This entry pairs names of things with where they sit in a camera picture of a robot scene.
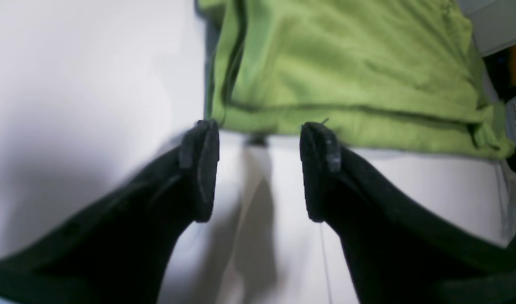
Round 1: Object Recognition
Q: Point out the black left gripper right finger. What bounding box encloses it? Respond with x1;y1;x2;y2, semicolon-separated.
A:
300;122;516;304

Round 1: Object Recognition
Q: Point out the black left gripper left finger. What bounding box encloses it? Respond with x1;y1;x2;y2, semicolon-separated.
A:
0;120;219;304

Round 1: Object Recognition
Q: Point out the green t-shirt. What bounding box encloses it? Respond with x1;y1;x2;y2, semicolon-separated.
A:
197;0;514;159

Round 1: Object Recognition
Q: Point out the grey bin left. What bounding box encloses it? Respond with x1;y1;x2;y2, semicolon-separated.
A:
458;0;516;57

